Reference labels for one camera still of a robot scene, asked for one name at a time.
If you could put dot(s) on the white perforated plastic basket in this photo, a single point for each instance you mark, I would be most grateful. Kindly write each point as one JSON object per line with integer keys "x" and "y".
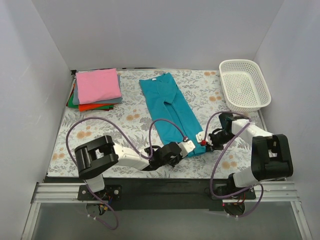
{"x": 243, "y": 85}

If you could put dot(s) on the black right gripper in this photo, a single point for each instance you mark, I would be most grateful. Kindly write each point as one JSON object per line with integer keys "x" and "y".
{"x": 215, "y": 139}

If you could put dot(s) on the aluminium front frame rail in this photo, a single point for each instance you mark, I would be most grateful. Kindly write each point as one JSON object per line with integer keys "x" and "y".
{"x": 274, "y": 191}

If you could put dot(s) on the green folded t-shirt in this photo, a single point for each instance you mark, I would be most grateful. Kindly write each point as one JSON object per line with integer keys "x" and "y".
{"x": 70, "y": 103}

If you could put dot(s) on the red folded t-shirt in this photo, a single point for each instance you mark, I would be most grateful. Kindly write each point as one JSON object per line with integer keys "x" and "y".
{"x": 73, "y": 100}

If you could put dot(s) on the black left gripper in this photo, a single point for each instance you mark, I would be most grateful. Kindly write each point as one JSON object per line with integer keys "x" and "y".
{"x": 175, "y": 152}

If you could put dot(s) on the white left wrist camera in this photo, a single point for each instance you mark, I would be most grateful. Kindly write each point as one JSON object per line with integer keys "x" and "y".
{"x": 186, "y": 148}

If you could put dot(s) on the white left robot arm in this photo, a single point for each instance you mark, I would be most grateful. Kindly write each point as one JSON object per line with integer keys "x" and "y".
{"x": 98, "y": 155}

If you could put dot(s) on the floral patterned table mat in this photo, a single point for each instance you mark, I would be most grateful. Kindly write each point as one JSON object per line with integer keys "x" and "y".
{"x": 129, "y": 123}

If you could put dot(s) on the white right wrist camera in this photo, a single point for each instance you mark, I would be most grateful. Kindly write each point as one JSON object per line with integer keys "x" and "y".
{"x": 201, "y": 138}

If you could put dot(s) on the pink folded t-shirt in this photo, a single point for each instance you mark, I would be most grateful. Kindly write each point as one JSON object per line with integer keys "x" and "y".
{"x": 97, "y": 85}

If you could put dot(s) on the teal t-shirt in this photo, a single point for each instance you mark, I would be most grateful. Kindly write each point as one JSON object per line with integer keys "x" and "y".
{"x": 164, "y": 100}

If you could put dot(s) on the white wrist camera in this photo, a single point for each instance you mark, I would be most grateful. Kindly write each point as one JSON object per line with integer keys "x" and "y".
{"x": 186, "y": 148}
{"x": 201, "y": 138}

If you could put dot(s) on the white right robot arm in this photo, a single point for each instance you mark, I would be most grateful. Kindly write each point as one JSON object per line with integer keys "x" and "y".
{"x": 270, "y": 153}

